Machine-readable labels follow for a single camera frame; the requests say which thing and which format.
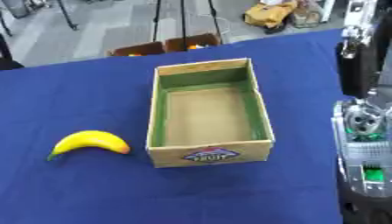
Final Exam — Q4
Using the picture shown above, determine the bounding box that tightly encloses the tan cardboard box green inside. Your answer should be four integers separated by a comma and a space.
143, 57, 277, 169

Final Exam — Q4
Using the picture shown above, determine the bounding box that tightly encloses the yellow bag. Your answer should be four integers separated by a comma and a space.
241, 0, 300, 33

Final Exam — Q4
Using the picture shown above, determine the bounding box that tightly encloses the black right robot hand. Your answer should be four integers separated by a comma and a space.
333, 25, 392, 102

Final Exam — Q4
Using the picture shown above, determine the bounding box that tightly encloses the black stand leg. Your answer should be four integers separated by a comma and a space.
53, 0, 80, 32

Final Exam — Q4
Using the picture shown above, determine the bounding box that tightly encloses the yellow toy banana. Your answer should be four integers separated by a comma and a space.
45, 129, 132, 162

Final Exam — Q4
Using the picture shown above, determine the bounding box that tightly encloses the black tripod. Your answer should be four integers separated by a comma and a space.
150, 0, 226, 44

